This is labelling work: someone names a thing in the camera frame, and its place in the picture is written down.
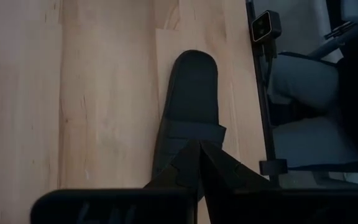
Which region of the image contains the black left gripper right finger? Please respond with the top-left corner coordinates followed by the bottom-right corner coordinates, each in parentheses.
top-left (200, 139), bottom-right (358, 224)

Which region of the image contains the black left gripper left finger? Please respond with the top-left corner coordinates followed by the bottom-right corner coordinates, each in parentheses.
top-left (30, 139), bottom-right (201, 224)

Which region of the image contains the black slide sandal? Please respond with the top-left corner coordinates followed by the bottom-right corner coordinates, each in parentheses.
top-left (150, 49), bottom-right (227, 202)

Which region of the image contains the person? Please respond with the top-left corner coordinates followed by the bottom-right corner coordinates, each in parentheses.
top-left (267, 30), bottom-right (358, 170)

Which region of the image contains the black metal table frame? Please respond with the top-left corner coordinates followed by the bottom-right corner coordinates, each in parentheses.
top-left (245, 0), bottom-right (358, 190)

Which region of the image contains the small black table camera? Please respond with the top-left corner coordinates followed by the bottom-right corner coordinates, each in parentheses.
top-left (250, 10), bottom-right (282, 63)

